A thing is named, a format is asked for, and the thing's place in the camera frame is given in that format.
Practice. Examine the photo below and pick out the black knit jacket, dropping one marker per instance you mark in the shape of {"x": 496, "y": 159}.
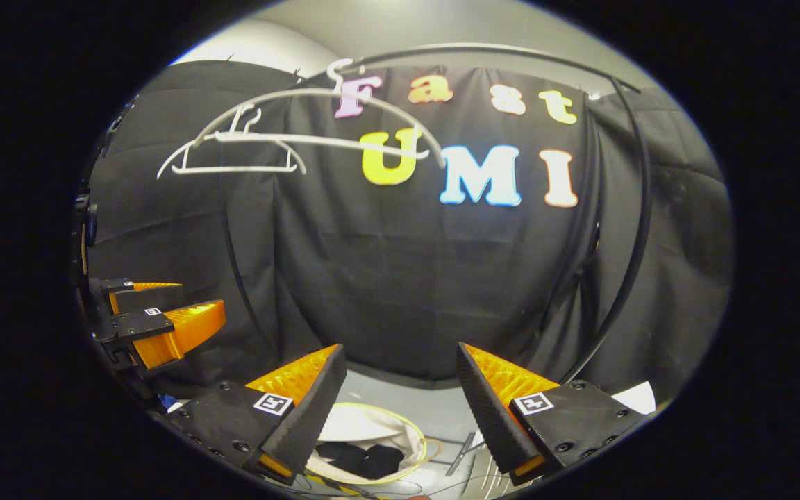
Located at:
{"x": 365, "y": 460}

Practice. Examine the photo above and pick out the white clothes hanger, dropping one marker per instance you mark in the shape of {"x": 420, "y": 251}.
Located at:
{"x": 317, "y": 141}
{"x": 233, "y": 169}

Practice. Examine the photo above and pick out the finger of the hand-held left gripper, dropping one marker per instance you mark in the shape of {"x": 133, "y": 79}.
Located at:
{"x": 178, "y": 333}
{"x": 157, "y": 298}

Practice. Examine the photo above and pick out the black backdrop cloth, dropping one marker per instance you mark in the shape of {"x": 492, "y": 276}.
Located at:
{"x": 386, "y": 278}

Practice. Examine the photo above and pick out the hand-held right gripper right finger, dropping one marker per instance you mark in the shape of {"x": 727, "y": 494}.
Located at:
{"x": 487, "y": 417}

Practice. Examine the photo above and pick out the black metal clothes rack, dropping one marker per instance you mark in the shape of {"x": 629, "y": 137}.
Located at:
{"x": 643, "y": 208}

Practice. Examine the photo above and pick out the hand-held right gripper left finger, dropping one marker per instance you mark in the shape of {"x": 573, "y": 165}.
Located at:
{"x": 310, "y": 417}

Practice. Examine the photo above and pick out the white laundry hamper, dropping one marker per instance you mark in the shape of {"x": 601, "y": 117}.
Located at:
{"x": 372, "y": 423}

